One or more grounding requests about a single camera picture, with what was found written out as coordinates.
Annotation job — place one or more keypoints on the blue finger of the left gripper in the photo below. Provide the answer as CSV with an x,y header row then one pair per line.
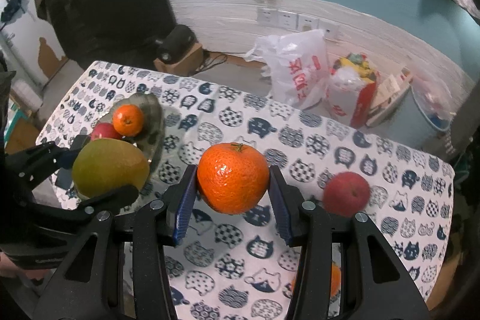
x,y
112,201
32,166

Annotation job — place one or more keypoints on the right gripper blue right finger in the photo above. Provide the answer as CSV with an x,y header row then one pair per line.
x,y
278,191

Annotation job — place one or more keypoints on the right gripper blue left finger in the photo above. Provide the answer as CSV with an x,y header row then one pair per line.
x,y
183,202

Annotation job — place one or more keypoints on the yellow green pear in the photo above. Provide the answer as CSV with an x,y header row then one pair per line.
x,y
106,164

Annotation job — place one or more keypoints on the red apple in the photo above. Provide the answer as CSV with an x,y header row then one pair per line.
x,y
105,130
345,194

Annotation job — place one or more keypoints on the green glass plate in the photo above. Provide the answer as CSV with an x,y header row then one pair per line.
x,y
150,139

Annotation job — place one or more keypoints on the large orange front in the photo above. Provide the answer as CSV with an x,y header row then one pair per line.
x,y
128,120

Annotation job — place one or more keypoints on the small orange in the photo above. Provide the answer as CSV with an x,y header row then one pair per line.
x,y
335,279

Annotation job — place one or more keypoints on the left hand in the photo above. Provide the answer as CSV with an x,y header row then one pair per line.
x,y
29,278

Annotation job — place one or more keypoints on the red paper bag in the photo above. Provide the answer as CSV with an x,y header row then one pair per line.
x,y
350,89

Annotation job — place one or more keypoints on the white plastic bag red print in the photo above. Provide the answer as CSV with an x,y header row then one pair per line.
x,y
297,65

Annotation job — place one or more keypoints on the white paper packages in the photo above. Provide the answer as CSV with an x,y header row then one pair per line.
x,y
388,96

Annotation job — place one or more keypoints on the grey blue waste bin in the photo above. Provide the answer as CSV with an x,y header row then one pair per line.
x,y
423,114

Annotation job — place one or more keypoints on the black speaker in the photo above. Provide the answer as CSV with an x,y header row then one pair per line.
x,y
175,45

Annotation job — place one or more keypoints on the white wall sockets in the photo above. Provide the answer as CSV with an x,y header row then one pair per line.
x,y
296,22

